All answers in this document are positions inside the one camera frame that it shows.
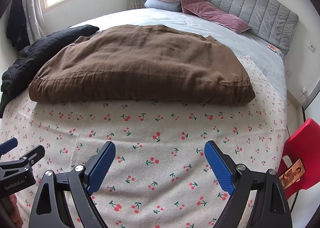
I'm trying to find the brown jacket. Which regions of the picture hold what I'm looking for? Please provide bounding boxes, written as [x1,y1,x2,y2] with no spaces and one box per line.
[29,25,255,106]

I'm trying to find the hanging dark clothes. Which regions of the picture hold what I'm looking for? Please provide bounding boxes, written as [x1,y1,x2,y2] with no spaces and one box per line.
[6,0,30,51]

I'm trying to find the person left hand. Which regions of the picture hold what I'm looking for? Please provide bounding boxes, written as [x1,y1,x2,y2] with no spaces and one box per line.
[0,194,23,228]

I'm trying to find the black coat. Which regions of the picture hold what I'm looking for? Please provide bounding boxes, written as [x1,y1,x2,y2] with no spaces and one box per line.
[1,24,99,115]

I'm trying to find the red plastic stool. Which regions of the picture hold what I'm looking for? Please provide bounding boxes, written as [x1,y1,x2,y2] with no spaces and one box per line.
[278,118,319,198]

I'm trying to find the cherry print blanket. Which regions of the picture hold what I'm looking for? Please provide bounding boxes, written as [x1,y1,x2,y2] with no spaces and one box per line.
[1,56,286,227]

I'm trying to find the white grey wardrobe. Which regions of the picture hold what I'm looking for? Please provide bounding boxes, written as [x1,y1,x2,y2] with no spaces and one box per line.
[302,81,320,124]

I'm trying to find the orange white label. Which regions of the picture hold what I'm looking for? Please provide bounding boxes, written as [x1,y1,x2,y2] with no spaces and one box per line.
[268,44,279,52]

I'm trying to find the light blue bed sheet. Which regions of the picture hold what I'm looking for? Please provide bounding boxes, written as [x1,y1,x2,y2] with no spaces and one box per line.
[71,9,287,103]

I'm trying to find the grey quilted headboard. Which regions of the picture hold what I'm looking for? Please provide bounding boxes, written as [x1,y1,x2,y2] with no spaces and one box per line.
[205,0,299,55]

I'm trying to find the folded light blue blanket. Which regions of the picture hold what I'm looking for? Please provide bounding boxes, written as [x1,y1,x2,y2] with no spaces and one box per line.
[144,0,182,12]

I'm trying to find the pink pillow lying flat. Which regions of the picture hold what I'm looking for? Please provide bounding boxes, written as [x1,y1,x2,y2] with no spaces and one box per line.
[184,2,250,34]

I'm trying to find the pink cable on floor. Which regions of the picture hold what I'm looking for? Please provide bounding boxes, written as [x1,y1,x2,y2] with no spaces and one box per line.
[286,91,308,107]

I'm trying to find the wall socket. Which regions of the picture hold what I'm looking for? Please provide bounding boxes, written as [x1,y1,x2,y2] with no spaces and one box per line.
[308,42,315,52]

